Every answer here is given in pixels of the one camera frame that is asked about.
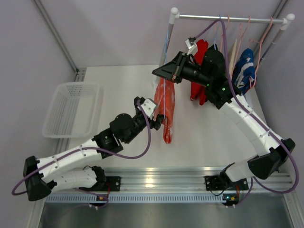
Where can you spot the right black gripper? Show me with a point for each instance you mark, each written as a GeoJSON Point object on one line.
{"type": "Point", "coordinates": [179, 68]}

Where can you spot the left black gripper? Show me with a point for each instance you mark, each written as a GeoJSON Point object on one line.
{"type": "Point", "coordinates": [152, 121]}

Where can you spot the orange white trousers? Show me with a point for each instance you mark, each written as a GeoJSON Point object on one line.
{"type": "Point", "coordinates": [165, 97]}

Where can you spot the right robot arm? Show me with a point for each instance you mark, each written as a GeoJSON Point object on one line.
{"type": "Point", "coordinates": [271, 150]}

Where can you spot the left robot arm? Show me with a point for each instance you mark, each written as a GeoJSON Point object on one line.
{"type": "Point", "coordinates": [71, 170]}

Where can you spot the red trousers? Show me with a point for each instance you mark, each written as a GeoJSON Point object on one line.
{"type": "Point", "coordinates": [197, 90]}

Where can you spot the beige trousers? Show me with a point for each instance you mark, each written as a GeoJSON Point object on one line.
{"type": "Point", "coordinates": [231, 56]}

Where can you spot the blue white patterned trousers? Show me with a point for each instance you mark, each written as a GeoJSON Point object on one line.
{"type": "Point", "coordinates": [244, 71]}

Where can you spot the white metal clothes rack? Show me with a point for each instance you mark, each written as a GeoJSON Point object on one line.
{"type": "Point", "coordinates": [175, 15]}

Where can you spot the white plastic basket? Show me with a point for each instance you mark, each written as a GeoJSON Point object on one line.
{"type": "Point", "coordinates": [72, 111]}

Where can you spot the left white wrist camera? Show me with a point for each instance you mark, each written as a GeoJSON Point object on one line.
{"type": "Point", "coordinates": [149, 107]}

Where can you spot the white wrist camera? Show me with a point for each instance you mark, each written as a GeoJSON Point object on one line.
{"type": "Point", "coordinates": [192, 46]}
{"type": "Point", "coordinates": [149, 107]}

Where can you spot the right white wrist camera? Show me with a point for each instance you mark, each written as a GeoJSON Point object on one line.
{"type": "Point", "coordinates": [192, 46]}

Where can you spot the aluminium mounting rail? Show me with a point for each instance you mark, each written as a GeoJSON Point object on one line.
{"type": "Point", "coordinates": [162, 180]}

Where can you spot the perforated cable duct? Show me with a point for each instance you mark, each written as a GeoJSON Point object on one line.
{"type": "Point", "coordinates": [141, 198]}

